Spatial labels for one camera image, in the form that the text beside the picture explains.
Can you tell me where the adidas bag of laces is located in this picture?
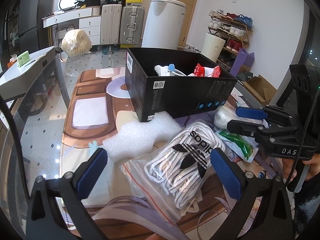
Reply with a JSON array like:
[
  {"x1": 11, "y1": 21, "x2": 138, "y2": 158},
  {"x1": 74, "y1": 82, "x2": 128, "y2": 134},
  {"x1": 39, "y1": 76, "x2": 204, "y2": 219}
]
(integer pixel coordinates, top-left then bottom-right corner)
[{"x1": 144, "y1": 120, "x2": 227, "y2": 210}]

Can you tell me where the white blue plush toy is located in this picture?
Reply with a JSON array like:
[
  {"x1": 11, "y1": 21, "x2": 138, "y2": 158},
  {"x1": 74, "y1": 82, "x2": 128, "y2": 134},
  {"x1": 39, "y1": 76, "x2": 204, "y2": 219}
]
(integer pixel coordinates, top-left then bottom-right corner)
[{"x1": 154, "y1": 63, "x2": 186, "y2": 76}]

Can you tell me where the person right hand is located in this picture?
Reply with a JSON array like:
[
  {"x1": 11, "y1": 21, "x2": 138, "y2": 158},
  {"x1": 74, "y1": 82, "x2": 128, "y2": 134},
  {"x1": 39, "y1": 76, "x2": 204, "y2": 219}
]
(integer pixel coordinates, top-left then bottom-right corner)
[{"x1": 281, "y1": 157, "x2": 320, "y2": 183}]

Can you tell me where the open brown cardboard box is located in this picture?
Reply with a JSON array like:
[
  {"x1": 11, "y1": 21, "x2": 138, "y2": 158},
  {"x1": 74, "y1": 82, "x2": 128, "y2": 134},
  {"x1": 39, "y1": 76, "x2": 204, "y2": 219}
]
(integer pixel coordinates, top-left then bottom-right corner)
[{"x1": 244, "y1": 75, "x2": 277, "y2": 106}]

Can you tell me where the green contents plastic bag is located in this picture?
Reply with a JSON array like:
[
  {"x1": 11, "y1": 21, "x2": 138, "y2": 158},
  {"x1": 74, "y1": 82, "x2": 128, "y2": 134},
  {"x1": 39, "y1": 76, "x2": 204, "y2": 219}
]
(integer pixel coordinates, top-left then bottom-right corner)
[{"x1": 215, "y1": 129, "x2": 259, "y2": 163}]

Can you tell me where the white foam packing piece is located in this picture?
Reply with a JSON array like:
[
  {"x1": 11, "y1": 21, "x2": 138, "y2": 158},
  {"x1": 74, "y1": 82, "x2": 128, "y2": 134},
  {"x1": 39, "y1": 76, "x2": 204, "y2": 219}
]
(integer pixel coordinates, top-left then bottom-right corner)
[{"x1": 103, "y1": 112, "x2": 182, "y2": 163}]

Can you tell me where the red white snack packet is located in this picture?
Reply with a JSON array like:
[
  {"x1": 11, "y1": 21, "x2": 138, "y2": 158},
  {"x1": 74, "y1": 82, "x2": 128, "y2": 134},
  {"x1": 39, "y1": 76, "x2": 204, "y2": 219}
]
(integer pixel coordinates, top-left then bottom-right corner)
[{"x1": 188, "y1": 63, "x2": 221, "y2": 78}]

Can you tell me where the black cardboard storage box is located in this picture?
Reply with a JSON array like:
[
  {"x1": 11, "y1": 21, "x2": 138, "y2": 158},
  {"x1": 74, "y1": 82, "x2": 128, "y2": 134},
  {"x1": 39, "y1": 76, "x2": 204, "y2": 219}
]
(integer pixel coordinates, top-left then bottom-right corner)
[{"x1": 125, "y1": 48, "x2": 237, "y2": 122}]

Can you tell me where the cream cylindrical bin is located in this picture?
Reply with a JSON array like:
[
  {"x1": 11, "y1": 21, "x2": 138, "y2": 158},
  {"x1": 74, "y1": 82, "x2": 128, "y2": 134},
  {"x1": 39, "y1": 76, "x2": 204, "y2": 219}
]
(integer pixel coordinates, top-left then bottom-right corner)
[{"x1": 200, "y1": 33, "x2": 225, "y2": 62}]

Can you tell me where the wooden shoe rack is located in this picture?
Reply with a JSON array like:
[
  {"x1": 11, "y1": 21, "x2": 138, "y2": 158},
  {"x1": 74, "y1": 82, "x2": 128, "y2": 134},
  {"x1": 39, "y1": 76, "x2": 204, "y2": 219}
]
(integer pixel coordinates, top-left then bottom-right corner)
[{"x1": 208, "y1": 10, "x2": 253, "y2": 54}]

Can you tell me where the white low side table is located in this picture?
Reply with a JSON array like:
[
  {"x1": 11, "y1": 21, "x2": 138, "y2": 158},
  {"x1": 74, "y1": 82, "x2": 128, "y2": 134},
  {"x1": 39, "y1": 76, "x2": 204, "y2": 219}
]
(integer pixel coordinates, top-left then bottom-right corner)
[{"x1": 0, "y1": 46, "x2": 55, "y2": 101}]

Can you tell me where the white cylindrical appliance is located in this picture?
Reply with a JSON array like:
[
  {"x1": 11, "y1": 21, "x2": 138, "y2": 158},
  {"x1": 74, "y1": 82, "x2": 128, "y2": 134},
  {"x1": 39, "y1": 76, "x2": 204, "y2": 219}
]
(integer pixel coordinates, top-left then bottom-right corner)
[{"x1": 142, "y1": 0, "x2": 186, "y2": 50}]

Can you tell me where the green tissue box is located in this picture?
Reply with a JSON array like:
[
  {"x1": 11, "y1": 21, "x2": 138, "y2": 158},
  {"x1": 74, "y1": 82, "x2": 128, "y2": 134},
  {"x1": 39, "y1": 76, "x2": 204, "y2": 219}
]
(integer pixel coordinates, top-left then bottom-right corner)
[{"x1": 17, "y1": 50, "x2": 31, "y2": 67}]

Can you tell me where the cream yarn bundle in plastic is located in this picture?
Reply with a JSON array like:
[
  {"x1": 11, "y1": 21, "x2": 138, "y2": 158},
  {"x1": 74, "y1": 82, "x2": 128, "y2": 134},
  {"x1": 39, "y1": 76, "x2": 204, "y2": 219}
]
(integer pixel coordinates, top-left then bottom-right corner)
[{"x1": 61, "y1": 29, "x2": 92, "y2": 57}]

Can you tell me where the silver hard suitcase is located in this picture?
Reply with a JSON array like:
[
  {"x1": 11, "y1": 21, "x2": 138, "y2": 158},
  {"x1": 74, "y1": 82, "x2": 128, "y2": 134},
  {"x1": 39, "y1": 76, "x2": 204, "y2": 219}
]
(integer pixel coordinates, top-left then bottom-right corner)
[{"x1": 119, "y1": 5, "x2": 145, "y2": 44}]

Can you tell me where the white drawer desk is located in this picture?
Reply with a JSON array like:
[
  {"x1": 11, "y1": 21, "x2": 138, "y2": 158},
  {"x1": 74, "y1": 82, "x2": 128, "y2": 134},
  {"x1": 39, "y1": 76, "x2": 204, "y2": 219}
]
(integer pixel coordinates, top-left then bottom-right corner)
[{"x1": 42, "y1": 6, "x2": 101, "y2": 40}]

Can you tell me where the beige hard suitcase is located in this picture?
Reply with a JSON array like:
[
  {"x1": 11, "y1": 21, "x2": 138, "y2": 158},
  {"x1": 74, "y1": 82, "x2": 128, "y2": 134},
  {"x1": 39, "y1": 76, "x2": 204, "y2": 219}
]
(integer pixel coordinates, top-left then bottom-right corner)
[{"x1": 100, "y1": 4, "x2": 122, "y2": 45}]

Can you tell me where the black bag on desk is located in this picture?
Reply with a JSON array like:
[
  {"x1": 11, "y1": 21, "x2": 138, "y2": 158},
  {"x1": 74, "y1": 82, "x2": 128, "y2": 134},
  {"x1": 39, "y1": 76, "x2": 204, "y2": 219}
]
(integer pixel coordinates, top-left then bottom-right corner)
[{"x1": 75, "y1": 0, "x2": 100, "y2": 7}]

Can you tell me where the black refrigerator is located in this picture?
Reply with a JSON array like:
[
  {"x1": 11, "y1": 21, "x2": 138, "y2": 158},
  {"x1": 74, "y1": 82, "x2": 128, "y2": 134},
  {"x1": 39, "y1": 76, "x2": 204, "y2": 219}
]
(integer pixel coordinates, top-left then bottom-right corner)
[{"x1": 18, "y1": 0, "x2": 53, "y2": 54}]

